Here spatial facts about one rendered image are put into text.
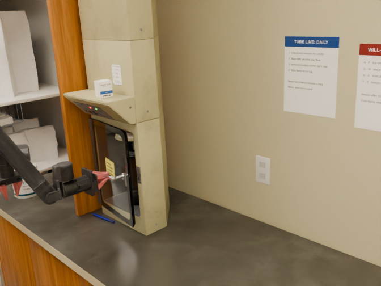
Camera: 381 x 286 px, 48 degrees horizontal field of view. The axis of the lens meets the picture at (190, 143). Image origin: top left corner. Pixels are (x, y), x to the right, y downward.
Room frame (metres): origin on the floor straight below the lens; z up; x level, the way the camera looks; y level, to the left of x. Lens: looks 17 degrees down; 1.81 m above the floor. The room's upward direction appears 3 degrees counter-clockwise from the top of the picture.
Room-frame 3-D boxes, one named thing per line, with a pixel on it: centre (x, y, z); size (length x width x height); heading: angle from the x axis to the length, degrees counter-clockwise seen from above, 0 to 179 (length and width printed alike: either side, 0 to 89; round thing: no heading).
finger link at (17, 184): (1.67, 0.75, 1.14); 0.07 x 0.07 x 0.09; 44
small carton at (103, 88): (1.60, 0.31, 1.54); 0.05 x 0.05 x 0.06; 32
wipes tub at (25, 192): (2.06, 0.85, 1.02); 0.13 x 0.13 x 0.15
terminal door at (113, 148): (1.66, 0.33, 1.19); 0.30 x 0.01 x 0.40; 36
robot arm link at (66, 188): (1.47, 0.46, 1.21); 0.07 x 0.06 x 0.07; 133
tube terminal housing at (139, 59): (1.76, 0.22, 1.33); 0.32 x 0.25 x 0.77; 43
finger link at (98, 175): (1.56, 0.36, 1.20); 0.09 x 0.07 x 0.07; 133
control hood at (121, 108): (1.64, 0.35, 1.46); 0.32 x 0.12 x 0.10; 43
